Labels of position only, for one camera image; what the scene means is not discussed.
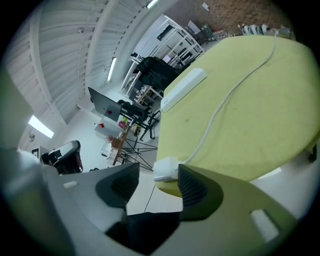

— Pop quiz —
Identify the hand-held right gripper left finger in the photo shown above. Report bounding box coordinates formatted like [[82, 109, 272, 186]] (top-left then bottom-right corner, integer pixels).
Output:
[[0, 147, 141, 256]]

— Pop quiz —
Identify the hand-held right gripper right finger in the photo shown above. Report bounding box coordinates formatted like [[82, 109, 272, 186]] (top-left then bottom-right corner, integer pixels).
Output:
[[147, 163, 301, 256]]

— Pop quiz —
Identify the white cable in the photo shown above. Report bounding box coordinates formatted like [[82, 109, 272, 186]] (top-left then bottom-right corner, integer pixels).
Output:
[[152, 31, 280, 183]]

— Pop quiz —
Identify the white power strip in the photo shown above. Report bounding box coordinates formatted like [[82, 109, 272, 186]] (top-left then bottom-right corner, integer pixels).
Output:
[[159, 68, 208, 113]]

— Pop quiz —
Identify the large grey monitor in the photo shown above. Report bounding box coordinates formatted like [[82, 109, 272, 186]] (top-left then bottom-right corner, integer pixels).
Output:
[[87, 86, 123, 123]]

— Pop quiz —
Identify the table with green tablecloth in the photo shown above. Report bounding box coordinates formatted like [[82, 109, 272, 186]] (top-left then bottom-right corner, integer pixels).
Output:
[[155, 34, 320, 199]]

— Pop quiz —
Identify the black office chair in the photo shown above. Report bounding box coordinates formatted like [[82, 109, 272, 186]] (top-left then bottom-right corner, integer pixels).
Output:
[[136, 56, 181, 89], [117, 99, 161, 140]]

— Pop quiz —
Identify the white shelving rack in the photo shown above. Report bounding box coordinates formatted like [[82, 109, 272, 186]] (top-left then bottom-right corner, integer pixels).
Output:
[[120, 14, 206, 99]]

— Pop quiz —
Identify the row of white black gear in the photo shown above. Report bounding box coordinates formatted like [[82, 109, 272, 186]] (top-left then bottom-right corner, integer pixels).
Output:
[[240, 23, 271, 36]]

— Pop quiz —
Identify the black floor cable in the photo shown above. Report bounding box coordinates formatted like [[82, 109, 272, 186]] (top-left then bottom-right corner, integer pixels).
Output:
[[144, 186, 156, 214]]

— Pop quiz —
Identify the wooden table with wire legs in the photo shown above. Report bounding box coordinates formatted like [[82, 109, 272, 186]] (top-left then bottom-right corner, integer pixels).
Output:
[[111, 124, 159, 171]]

